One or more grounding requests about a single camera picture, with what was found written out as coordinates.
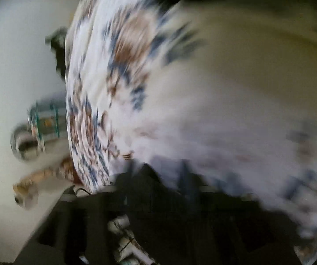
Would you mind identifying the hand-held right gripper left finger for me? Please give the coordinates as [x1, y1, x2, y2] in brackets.
[17, 171, 133, 265]

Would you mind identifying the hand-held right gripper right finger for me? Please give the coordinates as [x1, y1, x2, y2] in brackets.
[179, 160, 300, 265]

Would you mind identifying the red-brown patterned bag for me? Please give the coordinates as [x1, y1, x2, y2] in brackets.
[12, 159, 79, 202]

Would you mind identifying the metal bowl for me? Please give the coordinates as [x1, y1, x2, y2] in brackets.
[10, 124, 42, 161]

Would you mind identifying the floral bedsheet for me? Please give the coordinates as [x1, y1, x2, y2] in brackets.
[65, 0, 317, 263]

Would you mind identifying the beige cloth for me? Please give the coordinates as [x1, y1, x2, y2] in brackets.
[153, 0, 317, 136]

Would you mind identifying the black hanging cloth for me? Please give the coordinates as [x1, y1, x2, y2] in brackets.
[45, 27, 68, 82]

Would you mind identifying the green frame rack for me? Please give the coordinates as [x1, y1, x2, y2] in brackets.
[27, 99, 68, 152]

